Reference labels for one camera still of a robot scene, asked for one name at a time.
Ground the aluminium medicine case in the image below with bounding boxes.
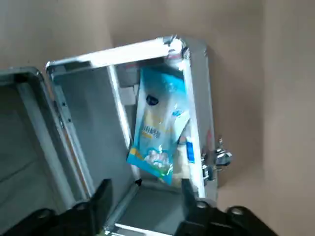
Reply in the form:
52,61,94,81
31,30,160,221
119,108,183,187
0,34,234,236

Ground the white blue tube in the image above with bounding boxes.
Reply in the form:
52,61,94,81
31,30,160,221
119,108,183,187
185,137,197,165

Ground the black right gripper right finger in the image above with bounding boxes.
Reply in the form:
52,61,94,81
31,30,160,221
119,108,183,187
177,178,275,236

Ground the blue cotton swab packet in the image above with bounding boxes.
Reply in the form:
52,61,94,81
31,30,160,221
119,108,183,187
126,67,190,185

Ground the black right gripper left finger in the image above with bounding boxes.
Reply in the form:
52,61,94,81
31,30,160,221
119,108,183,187
0,178,114,236

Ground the beige bandage roll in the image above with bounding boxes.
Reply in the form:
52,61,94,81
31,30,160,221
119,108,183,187
172,144,191,179

